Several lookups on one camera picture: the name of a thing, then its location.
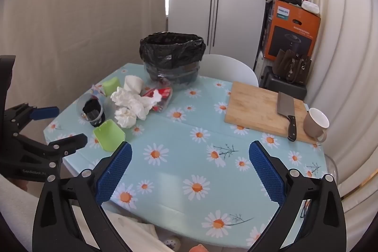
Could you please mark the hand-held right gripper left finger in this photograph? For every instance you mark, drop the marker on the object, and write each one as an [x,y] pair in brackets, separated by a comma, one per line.
[113,172]

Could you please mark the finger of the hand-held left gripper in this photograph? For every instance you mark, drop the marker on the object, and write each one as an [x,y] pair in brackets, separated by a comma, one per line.
[71,143]
[44,112]

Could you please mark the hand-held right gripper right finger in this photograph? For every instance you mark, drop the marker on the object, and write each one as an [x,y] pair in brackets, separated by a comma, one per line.
[267,173]

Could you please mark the green paper cup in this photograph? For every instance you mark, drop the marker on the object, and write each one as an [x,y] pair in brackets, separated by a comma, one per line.
[110,86]
[107,135]

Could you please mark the red snack packet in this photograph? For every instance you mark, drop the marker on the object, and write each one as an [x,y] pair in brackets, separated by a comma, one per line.
[164,92]

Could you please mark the bin with black bag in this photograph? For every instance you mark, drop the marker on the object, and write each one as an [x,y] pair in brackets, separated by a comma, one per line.
[172,57]

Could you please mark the clear plastic cup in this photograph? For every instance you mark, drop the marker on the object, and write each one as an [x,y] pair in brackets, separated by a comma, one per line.
[90,111]

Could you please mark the person's white clothing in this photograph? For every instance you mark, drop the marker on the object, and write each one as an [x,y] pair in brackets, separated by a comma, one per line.
[17,210]

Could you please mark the crumpled white tissue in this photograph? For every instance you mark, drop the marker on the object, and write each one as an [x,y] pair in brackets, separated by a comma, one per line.
[125,117]
[147,106]
[122,97]

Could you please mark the colourful small wrapper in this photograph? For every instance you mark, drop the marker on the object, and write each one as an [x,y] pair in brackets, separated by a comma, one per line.
[96,90]

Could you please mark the beige mug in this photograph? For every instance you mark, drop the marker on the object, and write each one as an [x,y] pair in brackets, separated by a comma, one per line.
[313,125]

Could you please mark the wooden cutting board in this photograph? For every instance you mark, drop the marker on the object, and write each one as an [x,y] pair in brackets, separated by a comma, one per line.
[251,104]

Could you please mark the blue daisy tablecloth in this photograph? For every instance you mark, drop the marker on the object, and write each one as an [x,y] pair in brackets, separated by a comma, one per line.
[183,145]

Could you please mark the white paper cup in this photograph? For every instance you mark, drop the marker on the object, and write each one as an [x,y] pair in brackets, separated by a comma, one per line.
[132,83]

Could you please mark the white patterned slipper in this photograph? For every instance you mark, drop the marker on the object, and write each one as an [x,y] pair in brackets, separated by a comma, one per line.
[172,242]

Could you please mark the brown handbag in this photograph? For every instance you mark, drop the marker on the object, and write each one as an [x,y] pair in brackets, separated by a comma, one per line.
[283,66]

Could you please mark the white chair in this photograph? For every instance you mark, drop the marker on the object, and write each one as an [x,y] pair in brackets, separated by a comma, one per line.
[224,66]

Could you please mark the white curtain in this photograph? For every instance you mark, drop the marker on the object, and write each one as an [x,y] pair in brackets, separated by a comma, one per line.
[339,48]

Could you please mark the orange cardboard box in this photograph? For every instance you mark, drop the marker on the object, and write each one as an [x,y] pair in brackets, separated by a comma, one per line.
[298,21]

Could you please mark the white pouch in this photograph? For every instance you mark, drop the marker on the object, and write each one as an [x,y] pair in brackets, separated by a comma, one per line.
[310,7]

